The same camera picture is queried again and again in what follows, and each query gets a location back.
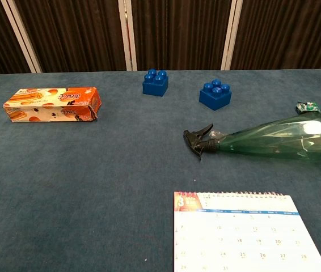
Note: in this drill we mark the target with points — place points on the blue table cloth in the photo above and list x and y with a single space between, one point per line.
92 184

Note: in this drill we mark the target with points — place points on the small green toy car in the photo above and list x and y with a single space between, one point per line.
308 106

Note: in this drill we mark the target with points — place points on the green spray bottle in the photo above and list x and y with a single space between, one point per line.
276 140

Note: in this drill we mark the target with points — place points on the orange snack box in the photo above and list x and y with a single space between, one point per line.
50 105

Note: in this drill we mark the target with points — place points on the blue building block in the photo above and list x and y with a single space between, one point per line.
215 97
155 85

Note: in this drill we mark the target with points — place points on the white partition frame post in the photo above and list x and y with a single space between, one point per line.
21 35
128 35
229 35

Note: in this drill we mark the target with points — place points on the white spiral desk calendar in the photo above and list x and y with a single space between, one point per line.
242 235

